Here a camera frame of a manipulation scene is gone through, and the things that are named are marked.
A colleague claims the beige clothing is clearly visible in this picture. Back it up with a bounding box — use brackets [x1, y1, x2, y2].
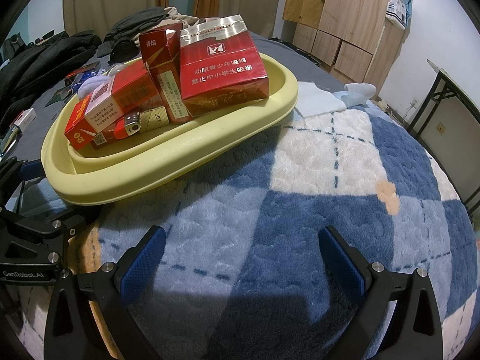
[165, 5, 201, 27]

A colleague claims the light blue cloth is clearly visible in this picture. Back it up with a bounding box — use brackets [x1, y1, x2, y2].
[292, 82, 377, 117]

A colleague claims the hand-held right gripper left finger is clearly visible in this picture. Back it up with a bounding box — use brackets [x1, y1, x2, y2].
[43, 226, 167, 360]

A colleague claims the red orange cigarette pack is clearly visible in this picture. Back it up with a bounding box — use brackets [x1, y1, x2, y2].
[139, 28, 196, 124]

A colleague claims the wooden wardrobe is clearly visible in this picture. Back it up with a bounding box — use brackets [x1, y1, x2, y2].
[282, 0, 417, 98]

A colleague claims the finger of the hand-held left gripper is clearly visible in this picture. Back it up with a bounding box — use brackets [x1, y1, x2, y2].
[0, 159, 42, 205]
[0, 209, 96, 267]

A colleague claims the small white box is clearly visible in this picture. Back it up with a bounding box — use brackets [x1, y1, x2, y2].
[13, 108, 36, 126]

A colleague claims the black cap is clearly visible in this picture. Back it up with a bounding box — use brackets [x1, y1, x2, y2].
[110, 39, 137, 61]

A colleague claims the white hanging plastic bag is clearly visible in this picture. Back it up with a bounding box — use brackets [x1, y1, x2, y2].
[386, 0, 411, 29]

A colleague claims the black folding table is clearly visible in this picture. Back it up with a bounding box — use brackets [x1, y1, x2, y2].
[410, 59, 480, 214]

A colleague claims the dark grey clothing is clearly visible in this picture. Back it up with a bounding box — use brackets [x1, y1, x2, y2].
[103, 7, 179, 64]

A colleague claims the yellow plastic basin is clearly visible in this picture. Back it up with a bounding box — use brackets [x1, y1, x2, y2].
[40, 52, 299, 206]

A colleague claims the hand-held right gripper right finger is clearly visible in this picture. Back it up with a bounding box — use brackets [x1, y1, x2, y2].
[318, 226, 445, 360]

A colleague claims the large red silver cigarette carton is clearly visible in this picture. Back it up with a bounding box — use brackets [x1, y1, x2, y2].
[179, 14, 271, 117]

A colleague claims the black jacket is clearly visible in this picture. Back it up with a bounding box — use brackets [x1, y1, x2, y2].
[0, 30, 104, 128]

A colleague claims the red white cigarette pack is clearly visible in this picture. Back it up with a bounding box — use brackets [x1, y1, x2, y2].
[64, 69, 159, 151]

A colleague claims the blue tissue pack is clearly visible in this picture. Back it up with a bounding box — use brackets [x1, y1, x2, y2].
[71, 69, 100, 87]

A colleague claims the red lighter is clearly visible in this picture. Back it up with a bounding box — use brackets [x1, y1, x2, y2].
[99, 112, 142, 144]

